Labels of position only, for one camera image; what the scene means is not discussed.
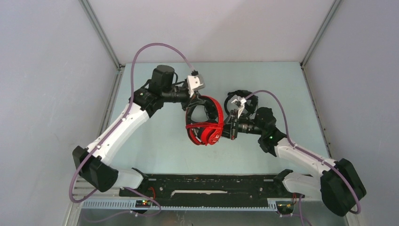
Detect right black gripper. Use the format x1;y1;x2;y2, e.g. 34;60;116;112
211;109;264;140

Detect small black headphones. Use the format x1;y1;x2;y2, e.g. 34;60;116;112
186;102;218;124

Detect red headphones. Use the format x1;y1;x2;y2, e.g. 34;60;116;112
185;96;224;145

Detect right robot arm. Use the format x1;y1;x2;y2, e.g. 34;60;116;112
223;107;367;217

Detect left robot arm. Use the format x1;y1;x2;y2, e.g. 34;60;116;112
72;65;205;196

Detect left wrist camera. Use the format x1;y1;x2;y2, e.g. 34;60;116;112
186;70;206;97

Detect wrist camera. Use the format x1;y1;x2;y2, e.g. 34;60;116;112
186;70;206;97
231;97;247;119

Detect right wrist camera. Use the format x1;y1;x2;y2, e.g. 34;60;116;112
231;97;247;119

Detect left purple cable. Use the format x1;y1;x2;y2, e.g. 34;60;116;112
68;42;199;218

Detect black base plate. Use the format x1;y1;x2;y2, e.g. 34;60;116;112
136;174;300;208

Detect aluminium frame rail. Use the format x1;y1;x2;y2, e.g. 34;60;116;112
72;178;356;213

